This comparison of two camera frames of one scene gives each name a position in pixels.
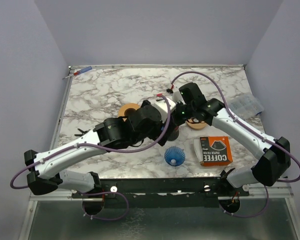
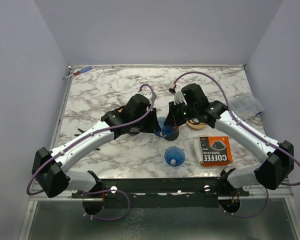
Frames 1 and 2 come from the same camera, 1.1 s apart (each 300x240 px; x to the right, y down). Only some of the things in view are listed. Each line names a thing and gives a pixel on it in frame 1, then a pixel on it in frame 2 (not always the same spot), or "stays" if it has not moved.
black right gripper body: [181, 112] stays
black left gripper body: [169, 129] → [147, 123]
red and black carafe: [174, 134] stays
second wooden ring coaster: [194, 123] stays
